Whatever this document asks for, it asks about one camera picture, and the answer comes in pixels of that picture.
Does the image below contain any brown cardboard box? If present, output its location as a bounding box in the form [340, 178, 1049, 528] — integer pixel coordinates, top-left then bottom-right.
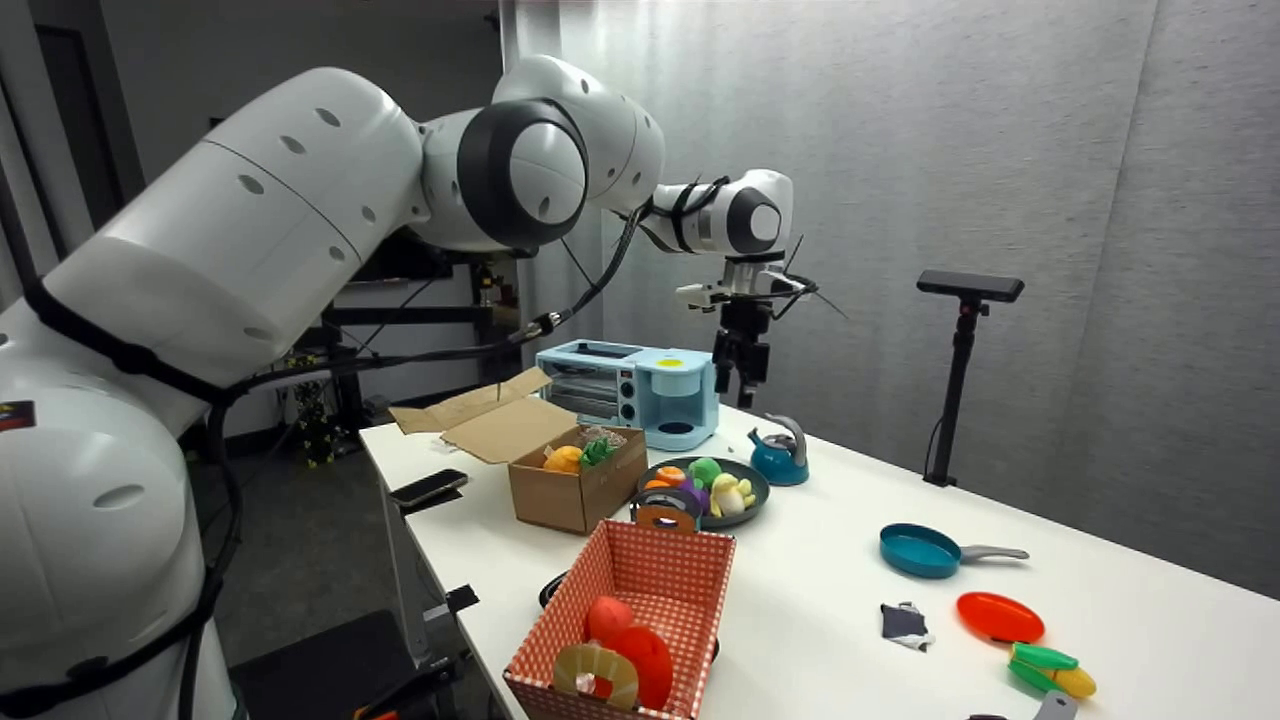
[391, 368, 647, 536]

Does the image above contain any small dark cloth piece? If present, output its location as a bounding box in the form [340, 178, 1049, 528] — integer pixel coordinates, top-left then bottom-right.
[879, 600, 933, 652]

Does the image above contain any black camera tripod stand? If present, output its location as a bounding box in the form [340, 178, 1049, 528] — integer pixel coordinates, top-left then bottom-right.
[915, 267, 1026, 484]

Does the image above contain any dark plate of toy food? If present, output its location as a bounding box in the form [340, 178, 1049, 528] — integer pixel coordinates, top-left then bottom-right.
[638, 454, 768, 532]

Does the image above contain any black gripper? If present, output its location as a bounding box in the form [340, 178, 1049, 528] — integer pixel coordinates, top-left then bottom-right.
[675, 254, 817, 407]

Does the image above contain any red checkered cardboard basket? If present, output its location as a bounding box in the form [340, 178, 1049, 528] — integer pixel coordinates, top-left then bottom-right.
[505, 519, 737, 720]

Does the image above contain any teal toy kettle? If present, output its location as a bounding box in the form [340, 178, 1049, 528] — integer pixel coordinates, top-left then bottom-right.
[747, 416, 810, 486]

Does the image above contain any red toy plate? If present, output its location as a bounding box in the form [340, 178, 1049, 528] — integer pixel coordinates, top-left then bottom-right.
[956, 592, 1046, 643]

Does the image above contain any green yellow toy corn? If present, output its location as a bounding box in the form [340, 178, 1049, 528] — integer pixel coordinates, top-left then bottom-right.
[1008, 643, 1097, 699]

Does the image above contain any yellow toy pineapple slice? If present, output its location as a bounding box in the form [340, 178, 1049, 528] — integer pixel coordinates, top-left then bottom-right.
[553, 638, 639, 707]

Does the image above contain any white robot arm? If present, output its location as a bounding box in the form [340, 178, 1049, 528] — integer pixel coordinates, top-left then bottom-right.
[0, 54, 791, 720]

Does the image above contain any red toy tomato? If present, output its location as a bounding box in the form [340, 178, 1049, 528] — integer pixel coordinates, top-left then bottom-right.
[586, 596, 675, 707]

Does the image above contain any blue toy kitchen appliance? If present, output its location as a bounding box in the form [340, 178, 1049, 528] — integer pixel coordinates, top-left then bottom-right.
[538, 341, 719, 451]

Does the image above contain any teal toy frying pan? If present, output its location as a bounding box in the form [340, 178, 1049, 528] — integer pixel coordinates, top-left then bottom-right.
[879, 522, 1029, 579]

